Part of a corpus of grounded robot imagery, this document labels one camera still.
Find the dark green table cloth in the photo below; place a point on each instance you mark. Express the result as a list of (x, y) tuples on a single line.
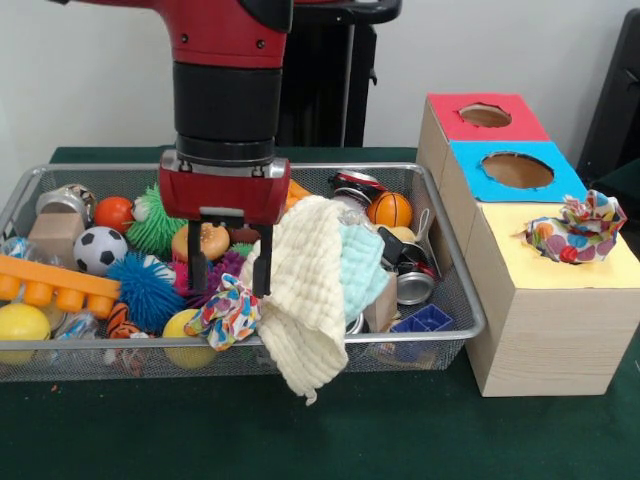
[(300, 430)]

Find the blue spiky ball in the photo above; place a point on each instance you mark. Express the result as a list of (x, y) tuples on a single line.
[(145, 292)]

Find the orange toy brick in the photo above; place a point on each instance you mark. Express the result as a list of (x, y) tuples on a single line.
[(60, 282)]

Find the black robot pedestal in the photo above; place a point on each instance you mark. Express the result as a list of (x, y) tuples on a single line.
[(330, 90)]

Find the plain orange ball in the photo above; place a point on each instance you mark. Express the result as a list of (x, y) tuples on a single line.
[(114, 212)]

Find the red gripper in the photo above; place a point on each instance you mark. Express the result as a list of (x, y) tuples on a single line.
[(225, 195)]

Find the cream waffle cloth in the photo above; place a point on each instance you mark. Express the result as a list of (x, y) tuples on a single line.
[(310, 300)]

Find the plain yellow ball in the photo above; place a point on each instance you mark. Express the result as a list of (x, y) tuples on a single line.
[(175, 320)]

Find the wooden box with three holes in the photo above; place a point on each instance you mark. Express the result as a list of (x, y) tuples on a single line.
[(550, 325)]

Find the mint green cloth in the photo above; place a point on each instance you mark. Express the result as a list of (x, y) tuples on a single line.
[(360, 270)]

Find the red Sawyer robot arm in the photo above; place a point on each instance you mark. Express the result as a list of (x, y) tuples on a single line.
[(225, 100)]

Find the yellow smiley ball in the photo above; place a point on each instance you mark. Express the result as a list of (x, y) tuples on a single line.
[(22, 322)]

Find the black and white soccer ball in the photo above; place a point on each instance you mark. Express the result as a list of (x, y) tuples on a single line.
[(100, 250)]

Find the colourful dotted cloth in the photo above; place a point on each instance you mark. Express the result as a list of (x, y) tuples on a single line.
[(575, 235), (225, 315)]

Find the silver mesh bin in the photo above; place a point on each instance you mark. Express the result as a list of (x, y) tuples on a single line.
[(400, 357)]

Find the toy burger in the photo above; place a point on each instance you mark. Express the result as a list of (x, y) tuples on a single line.
[(217, 240)]

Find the green spiky ball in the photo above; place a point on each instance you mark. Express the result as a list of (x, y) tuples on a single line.
[(150, 230)]

